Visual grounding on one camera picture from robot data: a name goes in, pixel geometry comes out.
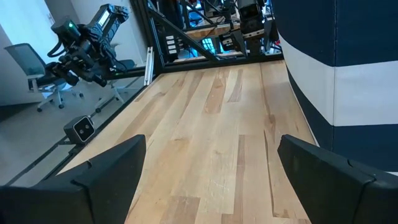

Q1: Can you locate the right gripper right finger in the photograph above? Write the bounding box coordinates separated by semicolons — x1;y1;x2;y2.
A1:
277;134;398;224

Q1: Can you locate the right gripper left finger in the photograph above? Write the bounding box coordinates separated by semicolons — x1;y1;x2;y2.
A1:
0;135;147;224

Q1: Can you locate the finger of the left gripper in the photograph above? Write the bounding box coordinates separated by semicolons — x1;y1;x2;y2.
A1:
90;74;108;88
46;62;79;87

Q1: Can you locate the navy white striped fabric basket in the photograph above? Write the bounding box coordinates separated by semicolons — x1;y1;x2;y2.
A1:
271;0;398;174

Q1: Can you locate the grey mesh office chair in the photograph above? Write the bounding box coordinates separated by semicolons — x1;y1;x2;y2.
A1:
93;43;139;113
4;42;85;113

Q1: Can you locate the silver aluminium extrusion bar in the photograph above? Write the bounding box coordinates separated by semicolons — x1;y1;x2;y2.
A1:
144;45;155;87

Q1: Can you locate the background wooden table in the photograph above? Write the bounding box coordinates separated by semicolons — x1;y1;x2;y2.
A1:
185;22;243;40

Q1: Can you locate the black background robot gripper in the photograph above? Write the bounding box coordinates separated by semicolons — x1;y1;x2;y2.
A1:
218;0;279;58

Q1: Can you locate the black table-level camera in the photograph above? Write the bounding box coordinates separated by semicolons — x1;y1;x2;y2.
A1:
63;115;96;145

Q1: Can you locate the black labelled switch box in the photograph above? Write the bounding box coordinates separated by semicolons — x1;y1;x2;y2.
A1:
164;33;180;62

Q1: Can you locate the black aluminium rig frame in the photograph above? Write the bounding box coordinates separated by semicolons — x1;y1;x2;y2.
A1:
6;0;284;187

